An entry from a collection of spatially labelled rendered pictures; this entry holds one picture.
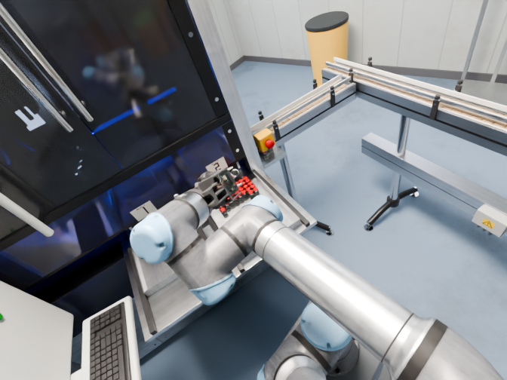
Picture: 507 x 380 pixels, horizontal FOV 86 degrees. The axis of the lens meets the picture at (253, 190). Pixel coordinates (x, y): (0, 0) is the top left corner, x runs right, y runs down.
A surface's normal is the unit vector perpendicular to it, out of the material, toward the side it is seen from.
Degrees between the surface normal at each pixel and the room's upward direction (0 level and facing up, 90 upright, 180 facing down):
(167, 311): 0
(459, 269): 0
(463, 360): 18
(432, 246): 0
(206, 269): 47
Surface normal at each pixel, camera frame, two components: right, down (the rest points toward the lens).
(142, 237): -0.34, 0.37
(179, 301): -0.26, -0.66
